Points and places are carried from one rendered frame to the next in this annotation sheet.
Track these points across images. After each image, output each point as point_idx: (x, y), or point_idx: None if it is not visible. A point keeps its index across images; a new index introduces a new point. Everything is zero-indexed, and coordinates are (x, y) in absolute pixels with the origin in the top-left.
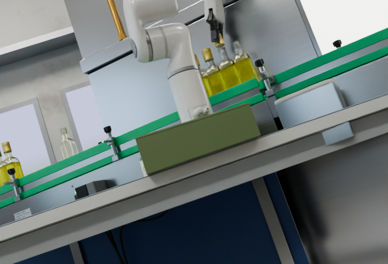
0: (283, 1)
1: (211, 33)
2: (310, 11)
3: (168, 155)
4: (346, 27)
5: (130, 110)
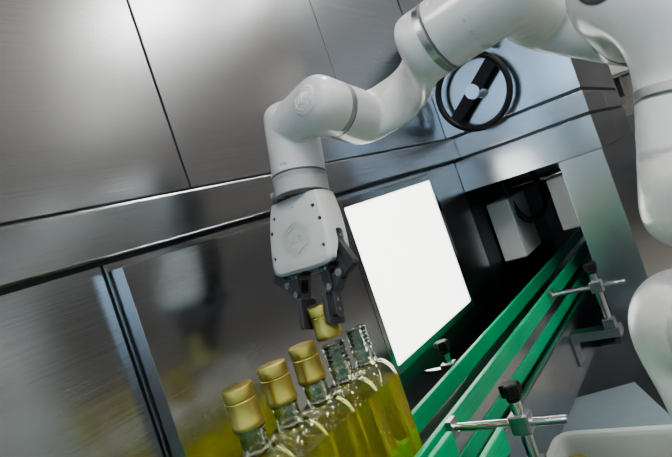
0: None
1: (328, 299)
2: (373, 278)
3: None
4: (412, 316)
5: None
